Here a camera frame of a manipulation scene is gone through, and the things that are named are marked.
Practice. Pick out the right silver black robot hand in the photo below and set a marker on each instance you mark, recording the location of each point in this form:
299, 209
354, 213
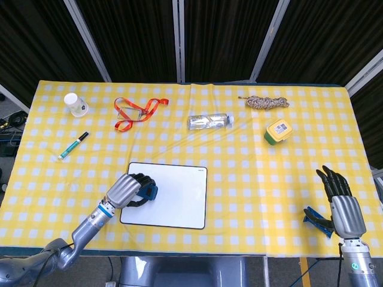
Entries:
348, 215

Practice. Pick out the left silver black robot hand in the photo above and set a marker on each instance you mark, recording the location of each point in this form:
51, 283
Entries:
124, 191

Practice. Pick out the blue whiteboard eraser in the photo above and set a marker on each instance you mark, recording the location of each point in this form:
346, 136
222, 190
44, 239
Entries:
151, 192

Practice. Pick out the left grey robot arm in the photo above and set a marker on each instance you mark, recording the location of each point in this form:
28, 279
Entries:
83, 231

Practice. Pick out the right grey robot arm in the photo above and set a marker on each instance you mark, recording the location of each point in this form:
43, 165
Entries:
357, 263

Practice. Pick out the grey robot base column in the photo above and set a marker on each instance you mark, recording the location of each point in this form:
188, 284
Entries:
182, 272

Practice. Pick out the small black-framed whiteboard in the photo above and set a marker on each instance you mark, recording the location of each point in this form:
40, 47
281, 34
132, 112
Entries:
185, 197

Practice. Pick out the green white marker pen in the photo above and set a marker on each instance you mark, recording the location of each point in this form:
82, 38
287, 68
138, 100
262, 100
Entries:
71, 147

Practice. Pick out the white paper cup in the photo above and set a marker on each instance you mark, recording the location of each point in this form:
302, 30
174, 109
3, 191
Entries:
76, 106

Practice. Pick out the clear plastic water bottle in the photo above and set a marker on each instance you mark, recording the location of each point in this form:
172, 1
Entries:
206, 122

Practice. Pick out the green container with yellow lid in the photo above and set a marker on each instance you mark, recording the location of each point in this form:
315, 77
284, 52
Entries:
278, 128

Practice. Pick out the yellow white checkered tablecloth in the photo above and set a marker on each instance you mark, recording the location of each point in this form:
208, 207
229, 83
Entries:
239, 179

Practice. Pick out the silver partition frame post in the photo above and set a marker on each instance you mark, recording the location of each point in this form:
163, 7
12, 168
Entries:
179, 39
269, 39
365, 74
12, 97
87, 39

